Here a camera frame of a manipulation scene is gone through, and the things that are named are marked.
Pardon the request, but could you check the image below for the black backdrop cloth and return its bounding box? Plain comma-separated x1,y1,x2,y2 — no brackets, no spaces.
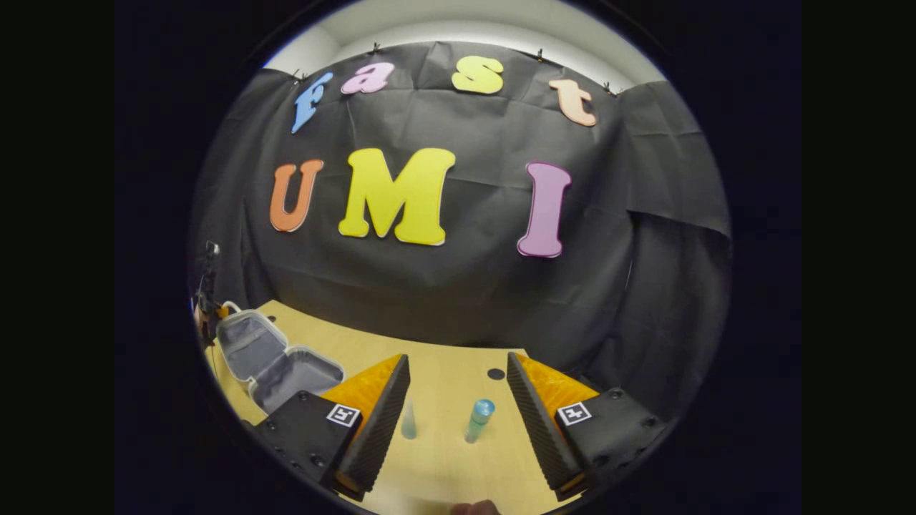
190,41,732,423

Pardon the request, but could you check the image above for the blue-capped teal bottle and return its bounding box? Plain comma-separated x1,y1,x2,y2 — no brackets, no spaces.
464,398,497,445

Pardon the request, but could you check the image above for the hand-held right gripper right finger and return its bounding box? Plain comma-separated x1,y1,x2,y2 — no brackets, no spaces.
505,350,675,503

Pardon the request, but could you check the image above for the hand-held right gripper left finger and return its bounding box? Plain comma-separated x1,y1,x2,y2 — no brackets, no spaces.
253,353,413,503

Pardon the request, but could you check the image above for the white suitcase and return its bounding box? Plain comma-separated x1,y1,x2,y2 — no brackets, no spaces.
215,301,346,416

